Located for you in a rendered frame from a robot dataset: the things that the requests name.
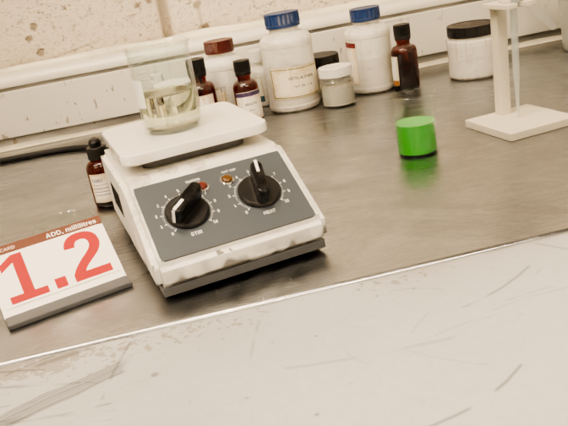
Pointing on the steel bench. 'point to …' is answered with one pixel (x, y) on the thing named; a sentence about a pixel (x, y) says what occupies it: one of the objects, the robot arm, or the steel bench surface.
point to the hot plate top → (155, 147)
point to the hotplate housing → (133, 226)
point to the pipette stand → (532, 117)
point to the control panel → (221, 207)
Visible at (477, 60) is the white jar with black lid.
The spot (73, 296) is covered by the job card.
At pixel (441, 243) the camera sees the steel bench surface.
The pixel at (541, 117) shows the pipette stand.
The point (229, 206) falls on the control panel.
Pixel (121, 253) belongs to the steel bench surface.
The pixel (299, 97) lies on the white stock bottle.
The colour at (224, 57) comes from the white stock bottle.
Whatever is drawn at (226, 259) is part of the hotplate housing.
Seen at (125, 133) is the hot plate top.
